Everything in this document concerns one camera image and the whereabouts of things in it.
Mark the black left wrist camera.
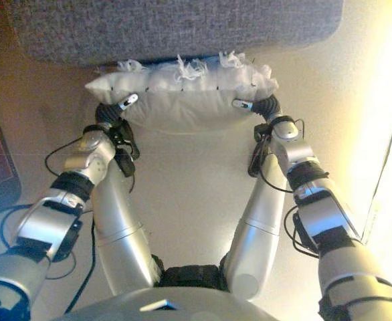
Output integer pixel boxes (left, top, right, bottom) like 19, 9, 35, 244
110, 122, 140, 178

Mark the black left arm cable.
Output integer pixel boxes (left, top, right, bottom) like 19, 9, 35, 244
0, 136, 96, 315

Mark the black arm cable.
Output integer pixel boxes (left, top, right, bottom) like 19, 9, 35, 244
249, 118, 321, 259
0, 136, 96, 315

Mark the white fringed cushion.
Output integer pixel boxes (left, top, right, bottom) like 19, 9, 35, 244
84, 49, 280, 134

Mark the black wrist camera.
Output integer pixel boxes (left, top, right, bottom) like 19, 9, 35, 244
248, 122, 274, 177
110, 122, 140, 178

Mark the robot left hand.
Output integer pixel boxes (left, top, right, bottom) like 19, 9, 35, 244
94, 93, 140, 126

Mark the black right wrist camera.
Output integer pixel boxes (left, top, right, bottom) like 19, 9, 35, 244
248, 122, 274, 177

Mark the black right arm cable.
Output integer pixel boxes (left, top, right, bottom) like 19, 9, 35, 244
249, 118, 321, 259

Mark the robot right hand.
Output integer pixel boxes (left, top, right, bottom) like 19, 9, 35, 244
231, 94, 282, 121

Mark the grey fabric armchair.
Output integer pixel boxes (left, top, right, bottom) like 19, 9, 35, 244
11, 0, 346, 66

